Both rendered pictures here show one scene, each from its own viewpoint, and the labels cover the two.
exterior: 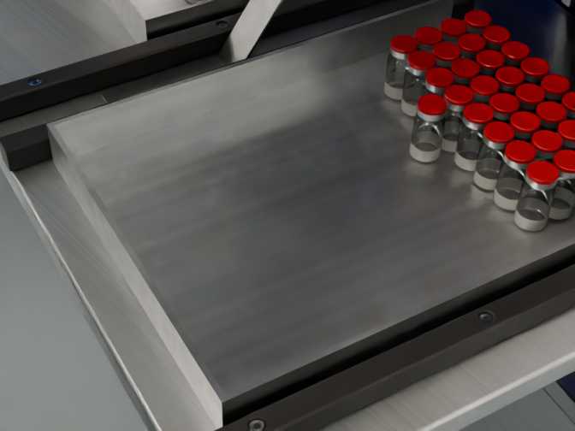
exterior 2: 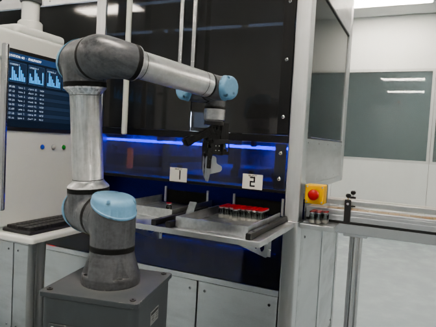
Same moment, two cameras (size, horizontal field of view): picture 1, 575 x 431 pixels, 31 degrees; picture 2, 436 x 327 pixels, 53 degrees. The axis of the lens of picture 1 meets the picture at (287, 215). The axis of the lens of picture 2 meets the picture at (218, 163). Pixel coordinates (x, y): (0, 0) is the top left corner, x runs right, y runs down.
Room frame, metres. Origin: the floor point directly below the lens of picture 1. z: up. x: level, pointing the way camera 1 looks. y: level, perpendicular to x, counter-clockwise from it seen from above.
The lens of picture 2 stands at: (-0.72, 0.87, 1.18)
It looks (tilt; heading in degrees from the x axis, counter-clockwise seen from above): 3 degrees down; 326
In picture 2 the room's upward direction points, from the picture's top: 3 degrees clockwise
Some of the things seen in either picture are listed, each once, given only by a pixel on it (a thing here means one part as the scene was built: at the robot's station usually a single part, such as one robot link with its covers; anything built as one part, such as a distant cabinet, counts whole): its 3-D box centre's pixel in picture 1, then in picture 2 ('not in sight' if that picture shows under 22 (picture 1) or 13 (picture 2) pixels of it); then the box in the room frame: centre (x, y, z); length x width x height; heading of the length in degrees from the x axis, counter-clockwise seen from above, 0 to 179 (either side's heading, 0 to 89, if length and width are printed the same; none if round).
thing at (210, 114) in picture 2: not in sight; (214, 115); (0.57, 0.02, 1.26); 0.08 x 0.08 x 0.05
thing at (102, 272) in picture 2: not in sight; (111, 262); (0.36, 0.45, 0.84); 0.15 x 0.15 x 0.10
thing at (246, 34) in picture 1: (192, 47); (184, 211); (0.65, 0.08, 0.91); 0.14 x 0.03 x 0.06; 122
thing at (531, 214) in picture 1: (464, 127); (240, 213); (0.57, -0.12, 0.90); 0.18 x 0.02 x 0.05; 31
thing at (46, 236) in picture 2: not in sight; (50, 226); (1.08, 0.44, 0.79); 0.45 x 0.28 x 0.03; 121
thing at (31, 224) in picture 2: not in sight; (57, 221); (1.06, 0.42, 0.82); 0.40 x 0.14 x 0.02; 121
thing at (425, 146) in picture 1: (428, 128); (235, 214); (0.57, -0.10, 0.90); 0.02 x 0.02 x 0.05
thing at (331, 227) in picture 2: not in sight; (320, 224); (0.43, -0.41, 0.87); 0.14 x 0.13 x 0.02; 121
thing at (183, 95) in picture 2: not in sight; (196, 90); (0.53, 0.12, 1.34); 0.11 x 0.11 x 0.08; 9
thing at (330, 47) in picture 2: not in sight; (330, 77); (0.72, -0.73, 1.50); 0.85 x 0.01 x 0.59; 121
